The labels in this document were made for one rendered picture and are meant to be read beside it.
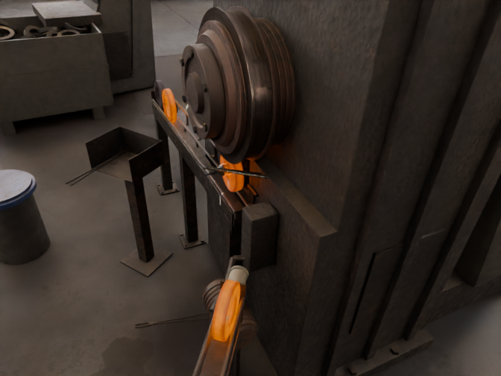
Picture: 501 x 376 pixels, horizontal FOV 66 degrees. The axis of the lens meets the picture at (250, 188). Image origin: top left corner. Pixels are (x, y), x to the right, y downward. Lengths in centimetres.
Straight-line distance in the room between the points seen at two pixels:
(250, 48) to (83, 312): 149
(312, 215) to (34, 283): 159
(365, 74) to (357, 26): 10
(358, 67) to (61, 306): 174
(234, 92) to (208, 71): 9
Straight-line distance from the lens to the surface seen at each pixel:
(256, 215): 120
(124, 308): 203
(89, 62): 360
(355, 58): 90
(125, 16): 409
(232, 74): 107
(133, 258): 223
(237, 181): 133
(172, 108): 212
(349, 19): 92
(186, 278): 209
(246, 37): 108
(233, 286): 103
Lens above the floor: 156
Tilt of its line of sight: 35 degrees down
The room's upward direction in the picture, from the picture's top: 3 degrees clockwise
